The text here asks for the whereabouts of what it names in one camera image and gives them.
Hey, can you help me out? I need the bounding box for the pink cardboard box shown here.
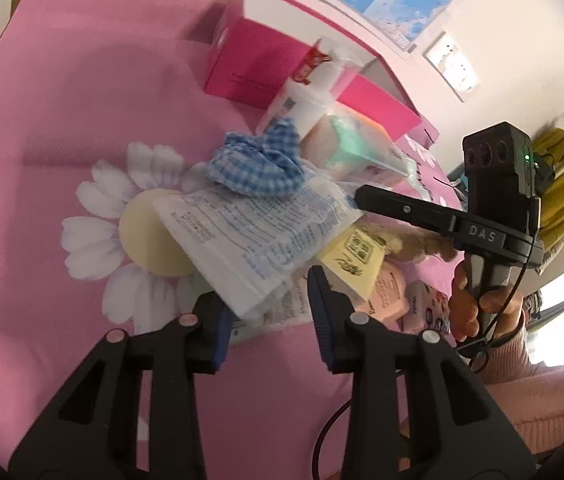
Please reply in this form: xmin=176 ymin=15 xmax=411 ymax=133
xmin=204 ymin=0 xmax=440 ymax=149

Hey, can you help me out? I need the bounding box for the black floor cable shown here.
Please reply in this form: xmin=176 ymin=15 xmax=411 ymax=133
xmin=312 ymin=397 xmax=354 ymax=480

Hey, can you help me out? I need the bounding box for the person's right hand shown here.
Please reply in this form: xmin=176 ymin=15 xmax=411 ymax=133
xmin=449 ymin=260 xmax=526 ymax=345

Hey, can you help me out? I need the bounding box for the white pump bottle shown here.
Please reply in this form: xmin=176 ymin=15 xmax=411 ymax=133
xmin=254 ymin=37 xmax=366 ymax=144

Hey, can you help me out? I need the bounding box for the pink spout pouch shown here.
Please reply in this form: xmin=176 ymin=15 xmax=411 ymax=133
xmin=356 ymin=262 xmax=411 ymax=324

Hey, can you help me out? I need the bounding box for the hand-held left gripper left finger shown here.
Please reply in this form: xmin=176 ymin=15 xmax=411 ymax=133
xmin=8 ymin=292 xmax=236 ymax=480

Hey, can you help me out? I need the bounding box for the green orange tissue pack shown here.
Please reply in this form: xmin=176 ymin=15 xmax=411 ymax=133
xmin=299 ymin=103 xmax=416 ymax=184

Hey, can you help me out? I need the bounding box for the brown plush toy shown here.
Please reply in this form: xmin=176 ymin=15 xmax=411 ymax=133
xmin=362 ymin=220 xmax=458 ymax=264

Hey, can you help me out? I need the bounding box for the person's right forearm pink sleeve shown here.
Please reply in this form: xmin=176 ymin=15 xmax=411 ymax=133
xmin=471 ymin=310 xmax=564 ymax=458

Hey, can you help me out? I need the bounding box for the white green wipes packet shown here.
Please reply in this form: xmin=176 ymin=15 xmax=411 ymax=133
xmin=152 ymin=167 xmax=366 ymax=322

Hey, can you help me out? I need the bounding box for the colourful small packet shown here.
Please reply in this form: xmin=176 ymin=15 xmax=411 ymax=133
xmin=398 ymin=280 xmax=454 ymax=336

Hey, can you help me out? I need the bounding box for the yellow paper packet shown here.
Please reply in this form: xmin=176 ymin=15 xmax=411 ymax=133
xmin=318 ymin=225 xmax=389 ymax=311

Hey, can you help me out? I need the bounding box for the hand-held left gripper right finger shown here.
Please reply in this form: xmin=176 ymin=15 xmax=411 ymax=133
xmin=307 ymin=265 xmax=536 ymax=480

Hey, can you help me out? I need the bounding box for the blue gingham scrunchie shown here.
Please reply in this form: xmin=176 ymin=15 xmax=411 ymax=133
xmin=206 ymin=117 xmax=306 ymax=197

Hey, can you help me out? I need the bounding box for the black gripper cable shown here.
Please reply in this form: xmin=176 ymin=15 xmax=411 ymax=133
xmin=454 ymin=240 xmax=539 ymax=372

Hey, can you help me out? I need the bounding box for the white wall socket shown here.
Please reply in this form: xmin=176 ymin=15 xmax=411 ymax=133
xmin=454 ymin=72 xmax=481 ymax=104
xmin=423 ymin=31 xmax=462 ymax=70
xmin=441 ymin=52 xmax=473 ymax=88

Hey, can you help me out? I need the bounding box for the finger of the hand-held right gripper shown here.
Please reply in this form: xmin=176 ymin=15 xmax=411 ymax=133
xmin=354 ymin=184 xmax=459 ymax=242

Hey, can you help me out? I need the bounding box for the pink daisy bed sheet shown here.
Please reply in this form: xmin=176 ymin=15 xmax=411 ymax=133
xmin=0 ymin=0 xmax=469 ymax=480

